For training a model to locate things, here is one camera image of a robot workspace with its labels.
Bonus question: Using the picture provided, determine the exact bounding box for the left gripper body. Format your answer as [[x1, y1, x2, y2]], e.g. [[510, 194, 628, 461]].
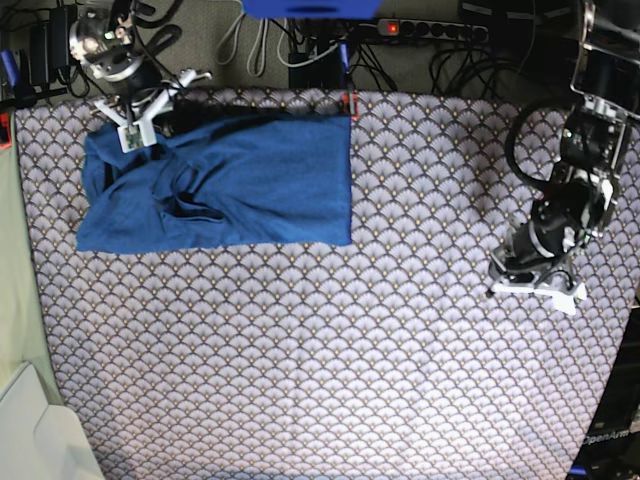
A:
[[489, 199, 600, 288]]

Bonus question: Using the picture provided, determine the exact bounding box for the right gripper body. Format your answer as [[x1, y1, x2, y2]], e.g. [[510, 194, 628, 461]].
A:
[[69, 14, 170, 98]]

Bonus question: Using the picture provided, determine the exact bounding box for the blue long-sleeve T-shirt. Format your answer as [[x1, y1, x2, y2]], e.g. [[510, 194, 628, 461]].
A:
[[76, 113, 352, 254]]

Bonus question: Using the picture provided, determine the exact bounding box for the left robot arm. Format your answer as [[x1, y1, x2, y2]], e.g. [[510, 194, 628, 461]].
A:
[[241, 1, 639, 293]]

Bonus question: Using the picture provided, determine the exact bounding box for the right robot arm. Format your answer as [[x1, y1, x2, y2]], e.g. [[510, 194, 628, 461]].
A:
[[69, 1, 182, 104]]

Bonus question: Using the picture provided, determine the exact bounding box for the black power adapter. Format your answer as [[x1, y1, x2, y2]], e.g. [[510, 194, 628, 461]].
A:
[[29, 5, 77, 87]]

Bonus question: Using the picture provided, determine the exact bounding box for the fan-patterned table cloth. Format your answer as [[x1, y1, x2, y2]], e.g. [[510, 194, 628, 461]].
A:
[[16, 92, 639, 479]]

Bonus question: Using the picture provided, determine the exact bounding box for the red black table clamp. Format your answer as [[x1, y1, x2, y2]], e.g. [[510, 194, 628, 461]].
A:
[[339, 42, 359, 120]]

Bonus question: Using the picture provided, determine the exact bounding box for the white plastic bin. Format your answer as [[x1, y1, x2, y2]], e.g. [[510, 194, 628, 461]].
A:
[[1, 362, 104, 479]]

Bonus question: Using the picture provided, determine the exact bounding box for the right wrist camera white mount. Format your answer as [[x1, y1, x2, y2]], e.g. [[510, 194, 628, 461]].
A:
[[94, 69, 212, 153]]

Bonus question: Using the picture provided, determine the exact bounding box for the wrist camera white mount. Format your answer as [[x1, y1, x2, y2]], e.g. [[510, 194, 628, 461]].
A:
[[489, 282, 587, 315], [94, 69, 212, 153]]

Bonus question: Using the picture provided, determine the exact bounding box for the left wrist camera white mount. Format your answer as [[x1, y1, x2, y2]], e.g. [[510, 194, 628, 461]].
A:
[[489, 282, 587, 315]]

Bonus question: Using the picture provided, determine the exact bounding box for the blue handled clamp left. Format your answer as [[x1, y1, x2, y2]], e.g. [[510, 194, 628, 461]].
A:
[[1, 49, 37, 111]]

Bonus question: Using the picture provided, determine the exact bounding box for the black power strip red switch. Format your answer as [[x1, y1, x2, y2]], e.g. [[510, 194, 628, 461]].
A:
[[376, 18, 490, 43]]

